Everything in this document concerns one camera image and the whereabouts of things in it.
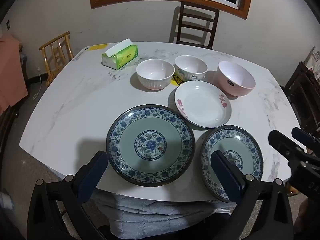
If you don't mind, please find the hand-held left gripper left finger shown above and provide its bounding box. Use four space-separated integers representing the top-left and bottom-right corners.
26 151 108 240

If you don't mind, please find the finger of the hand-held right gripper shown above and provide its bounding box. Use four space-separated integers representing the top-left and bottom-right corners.
292 127 320 153
268 129 307 162

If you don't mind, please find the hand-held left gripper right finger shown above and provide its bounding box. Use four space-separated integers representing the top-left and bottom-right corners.
211 151 293 240

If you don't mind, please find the small blue floral plate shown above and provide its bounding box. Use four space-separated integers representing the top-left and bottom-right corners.
200 125 263 203

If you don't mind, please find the large blue floral plate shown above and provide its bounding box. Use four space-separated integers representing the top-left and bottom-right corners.
106 104 196 187

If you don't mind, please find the white plate with pink flowers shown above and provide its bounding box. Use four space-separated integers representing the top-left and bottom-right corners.
174 81 232 128

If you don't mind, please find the pink bowl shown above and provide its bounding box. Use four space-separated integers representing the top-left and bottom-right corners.
217 61 256 97

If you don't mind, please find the white printed bowl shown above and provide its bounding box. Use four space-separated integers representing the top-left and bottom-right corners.
174 55 208 82

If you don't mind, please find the white ribbed bowl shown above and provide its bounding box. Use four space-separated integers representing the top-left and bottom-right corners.
136 59 175 91

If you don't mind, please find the dark wooden chair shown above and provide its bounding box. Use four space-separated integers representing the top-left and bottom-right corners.
175 1 220 50
285 61 320 135

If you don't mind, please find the grey quilted clothing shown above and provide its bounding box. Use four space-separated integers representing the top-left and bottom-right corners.
89 189 238 240

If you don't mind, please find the printed paper sheet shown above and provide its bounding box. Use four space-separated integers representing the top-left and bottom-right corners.
305 46 320 78

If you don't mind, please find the round yellow warning sticker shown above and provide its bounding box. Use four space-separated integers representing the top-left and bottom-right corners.
170 75 185 87

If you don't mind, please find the green tissue box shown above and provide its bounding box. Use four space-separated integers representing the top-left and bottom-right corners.
101 39 139 70

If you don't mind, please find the bamboo chair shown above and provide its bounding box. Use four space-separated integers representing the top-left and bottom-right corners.
39 31 74 87

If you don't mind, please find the pink cloth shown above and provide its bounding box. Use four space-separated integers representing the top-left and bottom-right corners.
0 34 29 115

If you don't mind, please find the rectangular yellow sticker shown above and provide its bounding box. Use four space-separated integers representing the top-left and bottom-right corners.
86 44 108 51

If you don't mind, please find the white cable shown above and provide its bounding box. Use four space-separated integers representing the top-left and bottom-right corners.
32 66 43 100

